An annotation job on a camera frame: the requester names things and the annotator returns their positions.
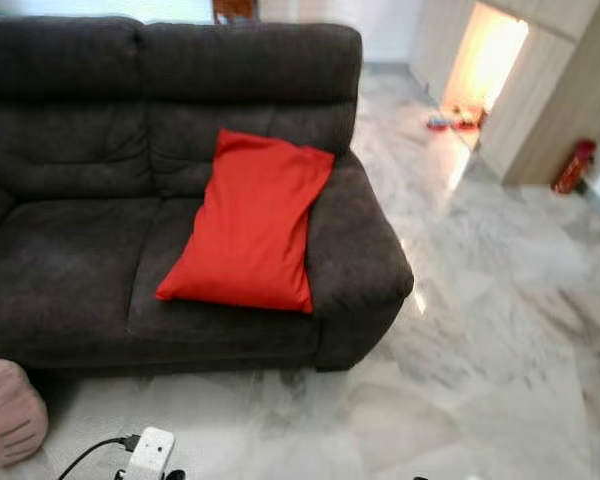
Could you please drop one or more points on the red pillow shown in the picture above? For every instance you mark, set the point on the red pillow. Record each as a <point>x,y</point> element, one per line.
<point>250,225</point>

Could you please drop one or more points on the dark grey two-seat sofa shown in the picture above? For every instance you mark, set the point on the dark grey two-seat sofa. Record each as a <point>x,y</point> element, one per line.
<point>90,250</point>

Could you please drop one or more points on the brown wooden chair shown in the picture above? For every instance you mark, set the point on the brown wooden chair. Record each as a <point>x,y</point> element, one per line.
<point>233,8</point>

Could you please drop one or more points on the red fire extinguisher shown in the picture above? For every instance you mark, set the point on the red fire extinguisher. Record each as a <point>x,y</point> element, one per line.
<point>575,165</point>

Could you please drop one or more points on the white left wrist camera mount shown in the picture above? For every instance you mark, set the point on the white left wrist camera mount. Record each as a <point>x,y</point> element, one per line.
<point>150,450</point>

